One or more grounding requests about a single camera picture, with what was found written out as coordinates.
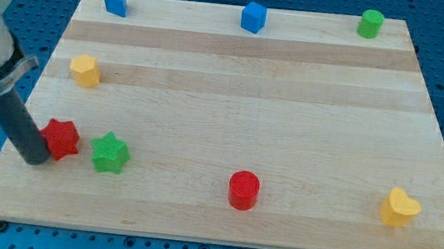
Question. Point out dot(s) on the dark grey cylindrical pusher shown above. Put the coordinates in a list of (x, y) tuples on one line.
[(21, 130)]

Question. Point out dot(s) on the blue triangle block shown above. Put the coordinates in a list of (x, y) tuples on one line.
[(118, 7)]

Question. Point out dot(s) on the red star block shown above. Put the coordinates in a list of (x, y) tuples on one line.
[(61, 138)]

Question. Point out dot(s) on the yellow hexagon block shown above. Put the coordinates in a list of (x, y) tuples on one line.
[(85, 71)]

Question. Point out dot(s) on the green star block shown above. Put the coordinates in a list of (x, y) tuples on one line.
[(109, 154)]

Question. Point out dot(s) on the red cylinder block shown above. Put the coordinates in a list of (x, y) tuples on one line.
[(243, 189)]

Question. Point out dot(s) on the blue cube block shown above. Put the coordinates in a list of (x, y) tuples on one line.
[(254, 17)]

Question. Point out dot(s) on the wooden board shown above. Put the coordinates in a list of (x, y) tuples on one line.
[(328, 121)]

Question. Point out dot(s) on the green cylinder block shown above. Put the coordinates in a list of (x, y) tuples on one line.
[(370, 24)]

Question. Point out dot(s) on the yellow heart block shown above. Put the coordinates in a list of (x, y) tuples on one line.
[(398, 209)]

